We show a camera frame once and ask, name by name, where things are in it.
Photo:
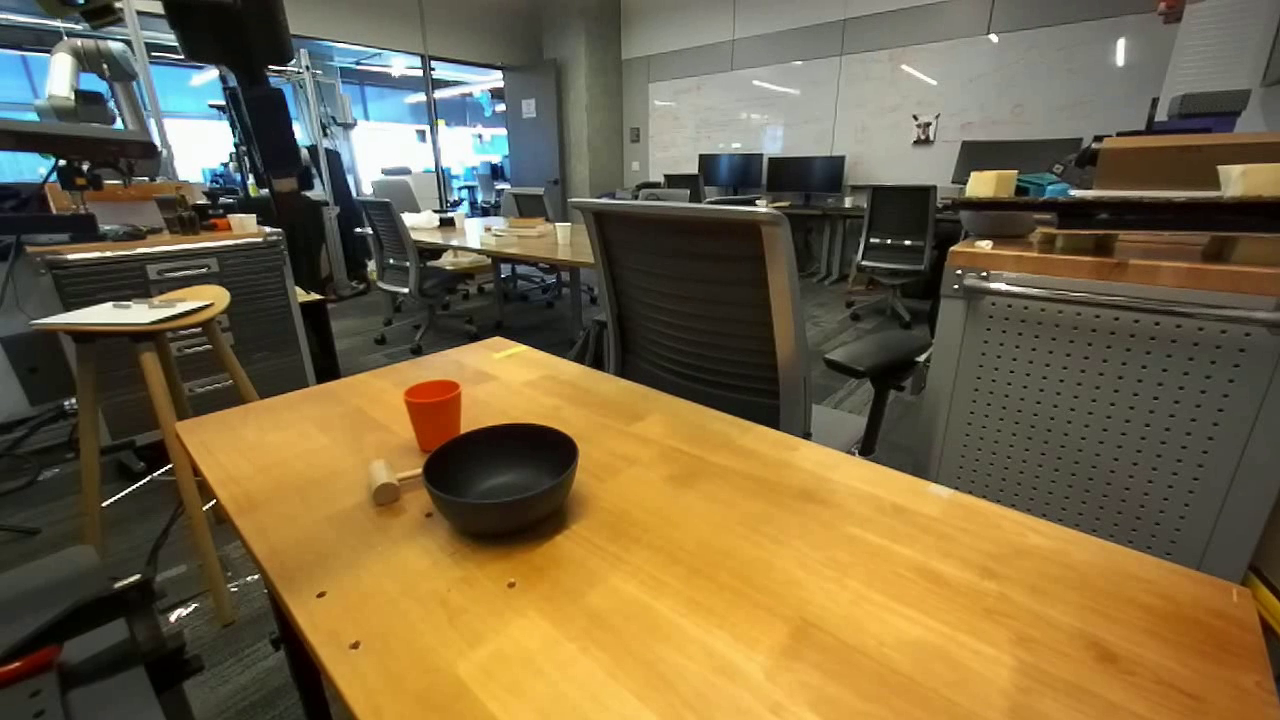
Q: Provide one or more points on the red plastic cup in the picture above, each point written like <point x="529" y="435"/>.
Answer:
<point x="432" y="410"/>

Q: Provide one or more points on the black bowl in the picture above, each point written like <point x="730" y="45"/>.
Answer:
<point x="503" y="480"/>

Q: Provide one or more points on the grey mesh office chair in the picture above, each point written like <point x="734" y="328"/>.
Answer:
<point x="692" y="304"/>

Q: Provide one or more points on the wooden top office table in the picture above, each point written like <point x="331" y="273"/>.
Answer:
<point x="512" y="243"/>

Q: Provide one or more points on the black computer monitor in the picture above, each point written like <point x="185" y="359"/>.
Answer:
<point x="805" y="174"/>
<point x="730" y="174"/>

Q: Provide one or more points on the grey swivel chair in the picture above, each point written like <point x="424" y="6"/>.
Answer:
<point x="393" y="255"/>

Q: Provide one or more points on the small wooden mallet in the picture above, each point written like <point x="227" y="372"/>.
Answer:
<point x="385" y="487"/>

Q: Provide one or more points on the black office chair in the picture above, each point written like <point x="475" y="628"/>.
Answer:
<point x="901" y="222"/>

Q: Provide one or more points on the small poster on whiteboard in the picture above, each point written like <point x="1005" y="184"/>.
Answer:
<point x="926" y="130"/>

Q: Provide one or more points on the grey metal cabinet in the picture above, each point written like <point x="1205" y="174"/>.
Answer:
<point x="263" y="312"/>

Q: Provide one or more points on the small beige box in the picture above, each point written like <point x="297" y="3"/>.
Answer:
<point x="988" y="184"/>

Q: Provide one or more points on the dark wide monitor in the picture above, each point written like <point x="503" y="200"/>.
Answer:
<point x="1014" y="159"/>

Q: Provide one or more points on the black tall stand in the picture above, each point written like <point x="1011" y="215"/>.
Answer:
<point x="274" y="135"/>

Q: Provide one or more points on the wooden stool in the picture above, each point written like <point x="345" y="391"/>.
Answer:
<point x="188" y="304"/>

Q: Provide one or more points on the wooden cart top board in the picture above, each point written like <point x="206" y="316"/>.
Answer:
<point x="1120" y="269"/>

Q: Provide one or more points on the white board on stool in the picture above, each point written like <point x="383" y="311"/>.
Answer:
<point x="113" y="316"/>

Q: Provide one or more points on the large wooden box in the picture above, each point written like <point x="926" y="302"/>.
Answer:
<point x="1172" y="162"/>

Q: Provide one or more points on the white metal shelf rack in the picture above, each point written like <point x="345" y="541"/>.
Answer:
<point x="81" y="135"/>

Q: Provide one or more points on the beige foam block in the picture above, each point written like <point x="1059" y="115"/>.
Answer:
<point x="1248" y="183"/>

